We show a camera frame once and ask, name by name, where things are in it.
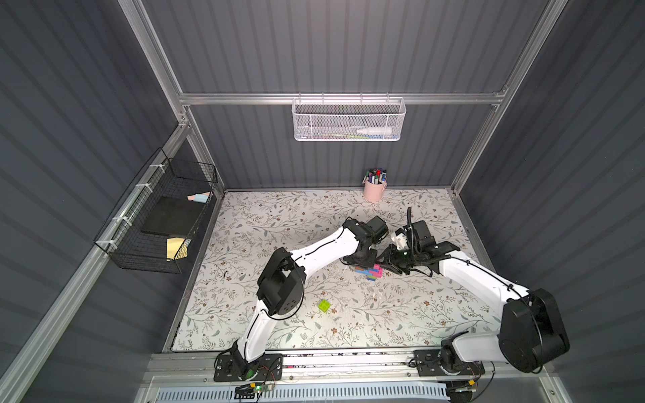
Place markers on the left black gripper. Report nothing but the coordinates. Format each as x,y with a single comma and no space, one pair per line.
363,255

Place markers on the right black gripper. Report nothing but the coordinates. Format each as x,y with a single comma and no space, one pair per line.
395,259

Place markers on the pink lego brick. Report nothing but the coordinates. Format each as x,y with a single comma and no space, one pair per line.
376,271

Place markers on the lime green square lego brick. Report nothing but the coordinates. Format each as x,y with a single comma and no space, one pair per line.
324,306

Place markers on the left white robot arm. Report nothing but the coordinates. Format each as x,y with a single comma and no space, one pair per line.
281,285

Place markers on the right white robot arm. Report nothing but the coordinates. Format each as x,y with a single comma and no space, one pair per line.
531,332

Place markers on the pink pen cup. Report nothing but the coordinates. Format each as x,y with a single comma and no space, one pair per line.
373,193

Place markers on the markers in cup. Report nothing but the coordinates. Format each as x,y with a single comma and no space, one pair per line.
375,177

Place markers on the white tube in basket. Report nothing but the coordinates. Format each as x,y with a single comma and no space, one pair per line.
375,132

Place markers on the yellow sticky note pad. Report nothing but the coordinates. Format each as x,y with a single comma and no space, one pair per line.
177,248

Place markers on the black notebook in basket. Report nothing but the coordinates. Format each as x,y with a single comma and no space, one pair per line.
172,217

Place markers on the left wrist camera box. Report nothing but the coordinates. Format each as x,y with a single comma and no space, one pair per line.
378,229

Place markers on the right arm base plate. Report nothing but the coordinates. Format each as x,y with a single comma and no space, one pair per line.
436,362

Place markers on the aluminium front rail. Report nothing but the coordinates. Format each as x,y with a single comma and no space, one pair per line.
299,366

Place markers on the white wire wall basket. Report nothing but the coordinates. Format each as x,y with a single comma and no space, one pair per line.
337,119

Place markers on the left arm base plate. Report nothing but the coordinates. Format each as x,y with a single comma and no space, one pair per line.
230,367

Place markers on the black wire wall basket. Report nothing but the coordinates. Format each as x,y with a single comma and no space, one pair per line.
182,178

